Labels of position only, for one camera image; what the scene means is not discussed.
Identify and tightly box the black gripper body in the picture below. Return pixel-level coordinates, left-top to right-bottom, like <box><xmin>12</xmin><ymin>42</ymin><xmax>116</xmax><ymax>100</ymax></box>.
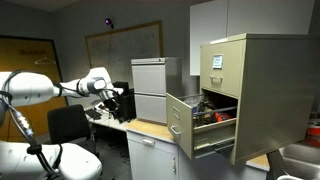
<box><xmin>99</xmin><ymin>89</ymin><xmax>119</xmax><ymax>108</ymax></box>

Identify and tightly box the beige bottom drawer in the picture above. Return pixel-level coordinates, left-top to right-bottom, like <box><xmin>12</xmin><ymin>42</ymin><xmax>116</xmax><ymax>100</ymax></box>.
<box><xmin>166</xmin><ymin>93</ymin><xmax>237</xmax><ymax>159</ymax></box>

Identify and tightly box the beige drawer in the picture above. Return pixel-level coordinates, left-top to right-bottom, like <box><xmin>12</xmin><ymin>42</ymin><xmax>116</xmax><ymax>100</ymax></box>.
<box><xmin>166</xmin><ymin>93</ymin><xmax>237</xmax><ymax>159</ymax></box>
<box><xmin>200</xmin><ymin>40</ymin><xmax>245</xmax><ymax>98</ymax></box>

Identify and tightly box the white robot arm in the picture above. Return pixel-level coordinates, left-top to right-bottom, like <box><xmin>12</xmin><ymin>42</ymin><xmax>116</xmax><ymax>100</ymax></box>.
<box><xmin>0</xmin><ymin>67</ymin><xmax>123</xmax><ymax>180</ymax></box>

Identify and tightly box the grey left filing cabinet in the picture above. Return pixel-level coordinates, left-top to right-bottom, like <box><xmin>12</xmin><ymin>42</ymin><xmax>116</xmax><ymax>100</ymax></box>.
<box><xmin>131</xmin><ymin>57</ymin><xmax>183</xmax><ymax>124</ymax></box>

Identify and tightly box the grey base cabinet wooden top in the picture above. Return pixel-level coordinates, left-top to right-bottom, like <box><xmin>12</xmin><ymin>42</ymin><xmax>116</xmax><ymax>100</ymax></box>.
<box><xmin>126</xmin><ymin>120</ymin><xmax>269</xmax><ymax>180</ymax></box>

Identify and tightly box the orange tool in drawer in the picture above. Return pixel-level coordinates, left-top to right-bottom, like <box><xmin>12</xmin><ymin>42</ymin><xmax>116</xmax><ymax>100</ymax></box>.
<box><xmin>214</xmin><ymin>112</ymin><xmax>231</xmax><ymax>122</ymax></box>

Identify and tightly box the beige top drawer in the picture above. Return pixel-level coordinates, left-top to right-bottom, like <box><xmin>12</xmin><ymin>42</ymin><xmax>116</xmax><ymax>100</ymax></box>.
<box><xmin>200</xmin><ymin>40</ymin><xmax>245</xmax><ymax>98</ymax></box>

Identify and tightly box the beige right filing cabinet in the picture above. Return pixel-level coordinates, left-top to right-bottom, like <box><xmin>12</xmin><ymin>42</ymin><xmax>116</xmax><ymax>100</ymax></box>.
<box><xmin>201</xmin><ymin>33</ymin><xmax>320</xmax><ymax>164</ymax></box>

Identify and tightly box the black computer tower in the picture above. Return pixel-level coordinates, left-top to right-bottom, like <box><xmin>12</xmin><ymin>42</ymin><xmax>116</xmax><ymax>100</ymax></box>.
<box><xmin>113</xmin><ymin>81</ymin><xmax>136</xmax><ymax>123</ymax></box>

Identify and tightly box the white desk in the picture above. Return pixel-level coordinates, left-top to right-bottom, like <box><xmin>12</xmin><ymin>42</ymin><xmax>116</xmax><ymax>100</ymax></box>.
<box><xmin>84</xmin><ymin>103</ymin><xmax>129</xmax><ymax>131</ymax></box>

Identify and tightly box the black keyboard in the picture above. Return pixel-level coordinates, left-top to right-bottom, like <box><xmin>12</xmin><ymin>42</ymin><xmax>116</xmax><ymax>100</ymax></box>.
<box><xmin>85</xmin><ymin>109</ymin><xmax>101</xmax><ymax>120</ymax></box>

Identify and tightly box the black office chair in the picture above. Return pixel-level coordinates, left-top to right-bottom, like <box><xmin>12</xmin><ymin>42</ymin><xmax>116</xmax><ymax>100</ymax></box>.
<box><xmin>47</xmin><ymin>104</ymin><xmax>99</xmax><ymax>156</ymax></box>

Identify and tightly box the framed whiteboard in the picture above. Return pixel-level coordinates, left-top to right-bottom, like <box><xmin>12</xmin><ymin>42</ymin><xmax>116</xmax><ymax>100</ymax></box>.
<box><xmin>85</xmin><ymin>20</ymin><xmax>163</xmax><ymax>81</ymax></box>

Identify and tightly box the orange door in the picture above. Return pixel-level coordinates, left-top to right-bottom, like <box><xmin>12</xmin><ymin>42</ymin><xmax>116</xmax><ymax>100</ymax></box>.
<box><xmin>0</xmin><ymin>36</ymin><xmax>66</xmax><ymax>142</ymax></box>

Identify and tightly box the steel sink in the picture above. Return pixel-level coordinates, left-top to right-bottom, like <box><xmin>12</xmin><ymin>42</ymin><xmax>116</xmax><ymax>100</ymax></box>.
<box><xmin>280</xmin><ymin>143</ymin><xmax>320</xmax><ymax>180</ymax></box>

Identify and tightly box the purple-lit wall camera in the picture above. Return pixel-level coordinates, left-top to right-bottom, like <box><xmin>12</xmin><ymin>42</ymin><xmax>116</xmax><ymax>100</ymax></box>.
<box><xmin>104</xmin><ymin>18</ymin><xmax>114</xmax><ymax>29</ymax></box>

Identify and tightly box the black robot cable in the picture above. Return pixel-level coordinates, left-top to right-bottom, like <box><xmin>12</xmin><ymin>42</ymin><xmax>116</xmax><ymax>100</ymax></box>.
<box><xmin>0</xmin><ymin>96</ymin><xmax>64</xmax><ymax>176</ymax></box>

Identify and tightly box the white wall cupboard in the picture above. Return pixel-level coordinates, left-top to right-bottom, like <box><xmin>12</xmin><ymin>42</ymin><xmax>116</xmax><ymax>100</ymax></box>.
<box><xmin>190</xmin><ymin>0</ymin><xmax>316</xmax><ymax>76</ymax></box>

